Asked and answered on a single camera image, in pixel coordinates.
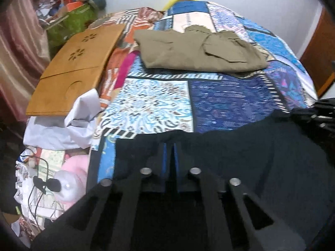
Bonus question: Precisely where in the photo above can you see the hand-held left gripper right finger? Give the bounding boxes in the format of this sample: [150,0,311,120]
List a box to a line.
[171,142,308,251]

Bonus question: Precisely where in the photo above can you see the white crumpled cloth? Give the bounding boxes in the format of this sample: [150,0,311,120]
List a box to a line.
[23,88,101,151]

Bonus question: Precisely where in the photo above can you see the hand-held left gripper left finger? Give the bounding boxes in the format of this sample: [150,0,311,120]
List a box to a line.
[31,142,171,251]

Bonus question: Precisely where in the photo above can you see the pile of printed papers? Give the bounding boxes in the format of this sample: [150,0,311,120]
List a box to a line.
[14,146,66,220]

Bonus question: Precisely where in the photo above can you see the blue patchwork blanket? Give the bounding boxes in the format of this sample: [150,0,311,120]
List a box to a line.
[90,0,318,189]

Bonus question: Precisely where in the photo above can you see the pink plush toy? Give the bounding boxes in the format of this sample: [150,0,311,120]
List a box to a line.
[61,154,89,178]

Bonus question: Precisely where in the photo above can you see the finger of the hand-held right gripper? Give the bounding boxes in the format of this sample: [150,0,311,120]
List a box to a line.
[290,107,335,136]

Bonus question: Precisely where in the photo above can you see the green storage bag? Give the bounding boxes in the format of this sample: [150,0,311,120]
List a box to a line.
[46,4,96,55]

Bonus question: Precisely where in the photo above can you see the black earphone cable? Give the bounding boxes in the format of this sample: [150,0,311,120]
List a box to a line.
[27,149,62,223]

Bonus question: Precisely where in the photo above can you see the striped brown curtain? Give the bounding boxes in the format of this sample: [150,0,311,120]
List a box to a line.
[0,0,51,126]

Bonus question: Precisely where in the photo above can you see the orange striped bedsheet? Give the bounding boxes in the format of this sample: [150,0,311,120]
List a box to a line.
[89,6,164,110]

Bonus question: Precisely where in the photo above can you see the olive green pants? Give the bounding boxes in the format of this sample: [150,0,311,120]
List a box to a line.
[134,25,269,78]

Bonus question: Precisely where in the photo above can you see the black pants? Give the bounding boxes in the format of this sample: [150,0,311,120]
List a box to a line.
[111,110,335,251]

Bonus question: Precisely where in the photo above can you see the wooden lap tray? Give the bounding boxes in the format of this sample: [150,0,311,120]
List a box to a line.
[26,23,127,117]

